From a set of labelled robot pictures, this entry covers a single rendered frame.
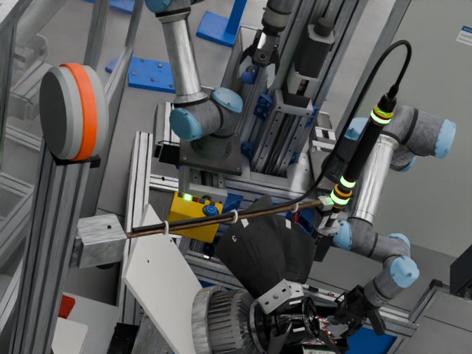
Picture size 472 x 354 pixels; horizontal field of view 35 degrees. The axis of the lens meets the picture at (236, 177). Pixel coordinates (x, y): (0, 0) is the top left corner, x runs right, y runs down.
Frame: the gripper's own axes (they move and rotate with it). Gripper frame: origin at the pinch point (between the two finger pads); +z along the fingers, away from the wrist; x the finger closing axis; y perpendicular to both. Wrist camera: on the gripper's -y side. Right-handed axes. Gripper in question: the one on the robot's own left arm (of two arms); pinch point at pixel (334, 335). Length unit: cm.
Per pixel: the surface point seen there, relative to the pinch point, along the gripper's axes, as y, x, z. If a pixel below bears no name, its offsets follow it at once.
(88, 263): 83, 47, -28
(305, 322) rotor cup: 23.5, 20.8, -18.6
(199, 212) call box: 48, -27, 7
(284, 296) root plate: 29.3, 14.2, -16.8
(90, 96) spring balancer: 100, 52, -67
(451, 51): -41, -172, -33
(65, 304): 71, 6, 35
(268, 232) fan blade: 43, 10, -29
